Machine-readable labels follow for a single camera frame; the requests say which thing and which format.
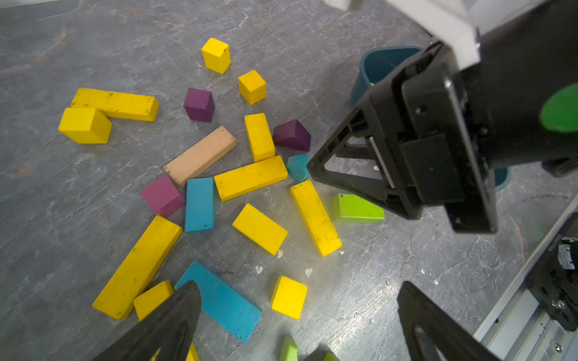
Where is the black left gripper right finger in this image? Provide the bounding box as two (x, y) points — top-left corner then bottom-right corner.
(397, 281), (498, 360)

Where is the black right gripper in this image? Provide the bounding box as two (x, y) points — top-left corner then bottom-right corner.
(307, 41), (498, 234)

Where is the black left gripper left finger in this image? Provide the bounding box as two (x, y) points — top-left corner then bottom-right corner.
(95, 281), (202, 360)

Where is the short yellow rectangular block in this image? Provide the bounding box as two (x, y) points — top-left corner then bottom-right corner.
(245, 113), (275, 162)

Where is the yellow cube block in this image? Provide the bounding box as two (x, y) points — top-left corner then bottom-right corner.
(239, 70), (266, 105)
(202, 38), (231, 75)

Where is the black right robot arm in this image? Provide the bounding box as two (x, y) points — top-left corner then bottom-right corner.
(308, 1), (577, 233)

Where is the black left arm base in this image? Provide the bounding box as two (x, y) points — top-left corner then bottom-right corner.
(526, 212), (577, 332)

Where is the purple triangular block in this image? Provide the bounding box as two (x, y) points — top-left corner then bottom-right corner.
(272, 119), (311, 152)

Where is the small teal block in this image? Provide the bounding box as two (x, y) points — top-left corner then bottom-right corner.
(286, 154), (310, 183)

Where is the large teal flat block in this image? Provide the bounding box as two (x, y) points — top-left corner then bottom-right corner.
(175, 261), (262, 344)

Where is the green rectangular block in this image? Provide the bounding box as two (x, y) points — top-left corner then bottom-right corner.
(333, 193), (385, 224)

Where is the teal plastic bin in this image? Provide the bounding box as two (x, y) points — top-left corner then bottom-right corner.
(351, 45), (511, 191)

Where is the green arch block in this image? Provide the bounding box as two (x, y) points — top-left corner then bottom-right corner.
(278, 336), (340, 361)

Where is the small yellow block front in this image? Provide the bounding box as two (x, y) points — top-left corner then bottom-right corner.
(271, 276), (308, 320)

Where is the teal upright block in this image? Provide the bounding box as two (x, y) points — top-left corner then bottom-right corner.
(185, 177), (215, 233)

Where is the flat yellow rectangular block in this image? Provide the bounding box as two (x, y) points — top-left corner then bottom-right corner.
(233, 204), (288, 256)

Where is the long yellow plank block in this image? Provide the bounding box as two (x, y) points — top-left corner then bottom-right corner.
(214, 156), (288, 202)

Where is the magenta purple cube block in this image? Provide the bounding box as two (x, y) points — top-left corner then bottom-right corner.
(140, 175), (185, 218)

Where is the tan long block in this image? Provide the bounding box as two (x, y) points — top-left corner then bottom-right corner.
(163, 126), (237, 187)

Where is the yellow chunky block far left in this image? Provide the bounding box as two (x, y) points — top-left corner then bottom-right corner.
(58, 108), (112, 144)

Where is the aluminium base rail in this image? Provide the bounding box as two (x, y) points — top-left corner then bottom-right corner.
(474, 198), (577, 360)

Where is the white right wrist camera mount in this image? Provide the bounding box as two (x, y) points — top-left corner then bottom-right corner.
(387, 0), (542, 70)

